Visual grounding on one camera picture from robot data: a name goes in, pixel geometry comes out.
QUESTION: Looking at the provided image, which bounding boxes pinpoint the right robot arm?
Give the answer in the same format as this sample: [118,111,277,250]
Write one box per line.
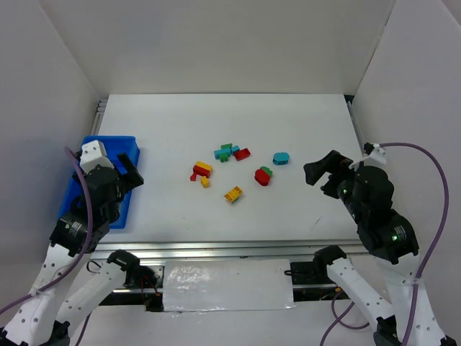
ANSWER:
[303,151,456,345]

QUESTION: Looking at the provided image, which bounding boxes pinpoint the small green lego brick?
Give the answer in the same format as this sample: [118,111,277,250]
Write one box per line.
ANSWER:
[219,153,229,162]

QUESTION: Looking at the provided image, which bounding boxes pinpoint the white taped panel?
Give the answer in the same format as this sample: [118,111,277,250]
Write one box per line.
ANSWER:
[163,259,295,312]

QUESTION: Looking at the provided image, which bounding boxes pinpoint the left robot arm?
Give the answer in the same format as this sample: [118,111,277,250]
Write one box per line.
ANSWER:
[1,147,157,345]

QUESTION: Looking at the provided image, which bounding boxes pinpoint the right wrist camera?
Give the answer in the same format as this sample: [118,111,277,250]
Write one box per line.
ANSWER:
[349,142,387,171]

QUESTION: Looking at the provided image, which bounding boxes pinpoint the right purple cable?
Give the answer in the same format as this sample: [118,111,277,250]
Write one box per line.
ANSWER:
[319,142,450,346]

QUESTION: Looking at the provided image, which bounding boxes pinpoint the long yellow lego brick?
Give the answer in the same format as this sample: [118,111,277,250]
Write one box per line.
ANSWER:
[195,161,212,174]

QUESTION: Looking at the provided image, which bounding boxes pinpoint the small yellow lego cube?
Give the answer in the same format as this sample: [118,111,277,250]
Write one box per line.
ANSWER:
[200,176,210,188]

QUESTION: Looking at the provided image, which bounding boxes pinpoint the red square lego brick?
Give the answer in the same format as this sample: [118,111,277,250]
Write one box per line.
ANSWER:
[233,148,251,161]

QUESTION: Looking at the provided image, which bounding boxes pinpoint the teal rounded lego brick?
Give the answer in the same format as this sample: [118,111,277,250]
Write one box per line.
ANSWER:
[272,152,290,166]

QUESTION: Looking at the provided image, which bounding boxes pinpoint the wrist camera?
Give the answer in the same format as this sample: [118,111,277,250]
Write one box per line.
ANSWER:
[80,140,114,174]
[349,142,387,171]

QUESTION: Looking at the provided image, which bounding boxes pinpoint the long red lego brick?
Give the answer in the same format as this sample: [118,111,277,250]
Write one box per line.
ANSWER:
[193,166,211,178]

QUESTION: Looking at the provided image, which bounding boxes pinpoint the long teal lego brick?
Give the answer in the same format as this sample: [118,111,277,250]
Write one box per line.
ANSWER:
[214,148,232,159]

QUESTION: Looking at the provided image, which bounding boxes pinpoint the small teal lego brick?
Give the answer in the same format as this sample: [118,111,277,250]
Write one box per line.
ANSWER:
[230,146,240,155]

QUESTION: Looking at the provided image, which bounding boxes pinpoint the red rounded lego brick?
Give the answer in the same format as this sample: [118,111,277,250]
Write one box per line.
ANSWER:
[254,168,271,186]

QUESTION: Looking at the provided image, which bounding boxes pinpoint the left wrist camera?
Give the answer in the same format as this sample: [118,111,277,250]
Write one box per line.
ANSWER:
[80,140,114,174]

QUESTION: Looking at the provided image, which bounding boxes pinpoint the aluminium front rail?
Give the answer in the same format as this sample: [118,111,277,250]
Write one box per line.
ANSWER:
[91,239,367,261]

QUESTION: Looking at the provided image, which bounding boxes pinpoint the blue compartment bin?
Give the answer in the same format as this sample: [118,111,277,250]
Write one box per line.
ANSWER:
[77,136,144,229]

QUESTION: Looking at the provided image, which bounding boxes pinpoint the yellow studded lego plate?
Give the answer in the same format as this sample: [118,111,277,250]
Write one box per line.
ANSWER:
[224,186,243,203]

